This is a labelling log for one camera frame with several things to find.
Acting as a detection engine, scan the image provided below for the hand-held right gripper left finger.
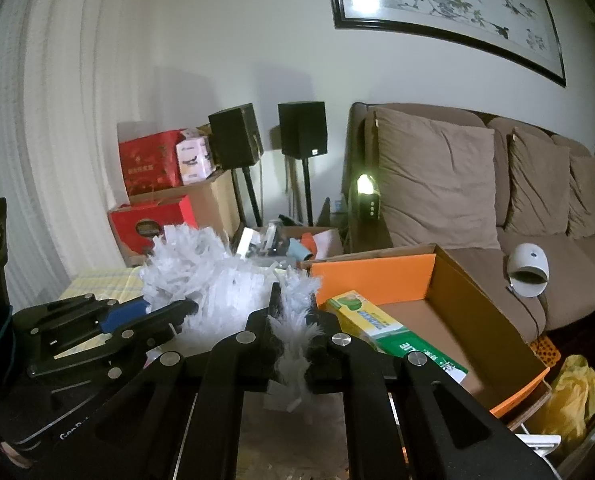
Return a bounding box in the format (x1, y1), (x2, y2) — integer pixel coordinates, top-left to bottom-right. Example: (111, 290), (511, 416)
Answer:
(42, 284), (284, 480)

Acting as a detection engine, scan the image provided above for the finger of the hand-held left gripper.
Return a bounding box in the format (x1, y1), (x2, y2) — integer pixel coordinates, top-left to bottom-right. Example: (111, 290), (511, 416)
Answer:
(13, 294), (150, 358)
(30, 300), (199, 380)

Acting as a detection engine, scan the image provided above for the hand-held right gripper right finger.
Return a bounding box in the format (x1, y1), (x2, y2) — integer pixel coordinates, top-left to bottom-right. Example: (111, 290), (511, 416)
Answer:
(307, 310), (558, 480)

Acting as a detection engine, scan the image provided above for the green toothpaste box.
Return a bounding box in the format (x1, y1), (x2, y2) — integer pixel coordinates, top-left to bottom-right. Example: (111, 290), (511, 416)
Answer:
(326, 290), (469, 376)

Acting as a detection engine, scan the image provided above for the white feather duster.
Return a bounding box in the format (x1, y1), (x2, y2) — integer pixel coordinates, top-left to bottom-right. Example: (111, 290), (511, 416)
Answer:
(140, 225), (323, 413)

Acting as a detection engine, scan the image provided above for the orange-lined cardboard box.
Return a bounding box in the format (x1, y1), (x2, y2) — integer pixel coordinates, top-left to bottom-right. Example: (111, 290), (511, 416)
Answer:
(300, 243), (551, 418)

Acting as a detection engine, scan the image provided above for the open box of clutter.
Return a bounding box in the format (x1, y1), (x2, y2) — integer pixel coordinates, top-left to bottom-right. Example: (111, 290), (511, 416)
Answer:
(232, 225), (343, 266)

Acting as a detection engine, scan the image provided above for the red gift bag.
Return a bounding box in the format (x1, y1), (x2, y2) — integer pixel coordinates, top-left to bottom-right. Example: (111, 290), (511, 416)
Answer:
(108, 195), (198, 261)

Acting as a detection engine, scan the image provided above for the plain brown cardboard box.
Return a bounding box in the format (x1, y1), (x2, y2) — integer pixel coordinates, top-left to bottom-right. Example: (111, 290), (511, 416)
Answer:
(127, 167), (241, 256)

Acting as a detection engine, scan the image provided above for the black speaker stand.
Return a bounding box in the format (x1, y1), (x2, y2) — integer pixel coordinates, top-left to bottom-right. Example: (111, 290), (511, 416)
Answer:
(230, 165), (263, 228)
(302, 156), (314, 227)

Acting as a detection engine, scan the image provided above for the red gift box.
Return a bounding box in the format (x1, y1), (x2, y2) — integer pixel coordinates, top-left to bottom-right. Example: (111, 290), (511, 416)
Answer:
(118, 130), (185, 196)

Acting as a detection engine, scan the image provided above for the pink and white box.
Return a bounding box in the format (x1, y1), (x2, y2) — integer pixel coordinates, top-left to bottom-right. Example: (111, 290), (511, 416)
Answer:
(176, 136), (214, 184)

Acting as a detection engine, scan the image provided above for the large brown cushion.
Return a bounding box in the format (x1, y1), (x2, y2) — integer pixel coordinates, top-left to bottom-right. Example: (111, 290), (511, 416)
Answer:
(372, 107), (502, 251)

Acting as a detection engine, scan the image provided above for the black speaker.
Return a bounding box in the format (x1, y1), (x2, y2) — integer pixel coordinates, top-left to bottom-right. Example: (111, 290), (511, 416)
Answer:
(208, 103), (264, 170)
(277, 101), (327, 158)

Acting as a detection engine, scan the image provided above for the white nail lamp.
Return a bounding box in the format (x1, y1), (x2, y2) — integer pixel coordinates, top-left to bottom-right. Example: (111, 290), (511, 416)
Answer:
(507, 243), (549, 297)

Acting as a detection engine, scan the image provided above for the orange plastic basket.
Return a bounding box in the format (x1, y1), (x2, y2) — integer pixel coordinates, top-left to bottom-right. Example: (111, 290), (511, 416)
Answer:
(530, 335), (561, 368)

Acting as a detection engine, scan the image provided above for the white curtain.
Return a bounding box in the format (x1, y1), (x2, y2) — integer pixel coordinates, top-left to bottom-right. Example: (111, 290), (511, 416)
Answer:
(0, 0), (128, 301)

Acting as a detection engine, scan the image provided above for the brown sofa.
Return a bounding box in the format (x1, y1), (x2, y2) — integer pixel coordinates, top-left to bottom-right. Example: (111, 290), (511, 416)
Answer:
(342, 102), (595, 346)

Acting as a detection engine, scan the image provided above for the medium brown cushion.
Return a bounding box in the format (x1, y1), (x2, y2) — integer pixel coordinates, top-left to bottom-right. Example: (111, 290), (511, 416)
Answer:
(505, 127), (573, 236)

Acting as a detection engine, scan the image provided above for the yellow plastic bag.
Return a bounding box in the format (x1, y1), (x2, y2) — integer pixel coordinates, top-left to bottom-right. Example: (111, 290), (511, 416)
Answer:
(537, 355), (595, 453)

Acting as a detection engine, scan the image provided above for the small brown cushion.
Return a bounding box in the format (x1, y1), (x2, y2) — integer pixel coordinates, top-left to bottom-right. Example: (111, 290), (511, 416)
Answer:
(567, 152), (595, 238)

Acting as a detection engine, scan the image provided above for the black lamp cable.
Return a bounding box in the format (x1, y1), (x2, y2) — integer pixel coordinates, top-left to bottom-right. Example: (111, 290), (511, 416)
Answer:
(505, 285), (548, 341)

